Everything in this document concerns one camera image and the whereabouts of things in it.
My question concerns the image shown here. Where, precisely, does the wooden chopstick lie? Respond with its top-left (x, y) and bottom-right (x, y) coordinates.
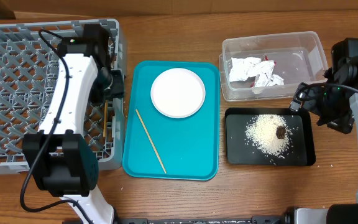
top-left (135, 109), bottom-right (167, 174)
top-left (103, 100), bottom-right (108, 138)

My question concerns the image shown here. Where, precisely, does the brown food scrap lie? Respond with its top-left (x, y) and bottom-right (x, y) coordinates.
top-left (276, 126), bottom-right (286, 139)

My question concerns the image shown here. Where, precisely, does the white wrapper waste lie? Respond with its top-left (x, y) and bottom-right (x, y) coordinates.
top-left (229, 57), bottom-right (284, 87)

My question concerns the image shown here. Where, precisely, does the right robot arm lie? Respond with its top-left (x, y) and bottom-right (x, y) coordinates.
top-left (280, 38), bottom-right (358, 223)

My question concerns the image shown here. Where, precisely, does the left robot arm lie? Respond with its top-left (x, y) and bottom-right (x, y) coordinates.
top-left (19, 24), bottom-right (124, 223)

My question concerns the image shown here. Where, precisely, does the clear plastic waste bin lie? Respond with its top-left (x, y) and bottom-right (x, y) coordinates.
top-left (219, 31), bottom-right (328, 101)

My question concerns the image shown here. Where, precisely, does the grey plastic dishwasher rack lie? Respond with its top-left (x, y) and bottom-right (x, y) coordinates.
top-left (0, 19), bottom-right (127, 175)

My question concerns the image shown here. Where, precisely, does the large white plate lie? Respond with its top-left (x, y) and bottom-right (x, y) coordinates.
top-left (150, 68), bottom-right (206, 119)

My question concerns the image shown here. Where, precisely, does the black rectangular tray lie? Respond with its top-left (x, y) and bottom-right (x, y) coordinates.
top-left (225, 108), bottom-right (316, 166)

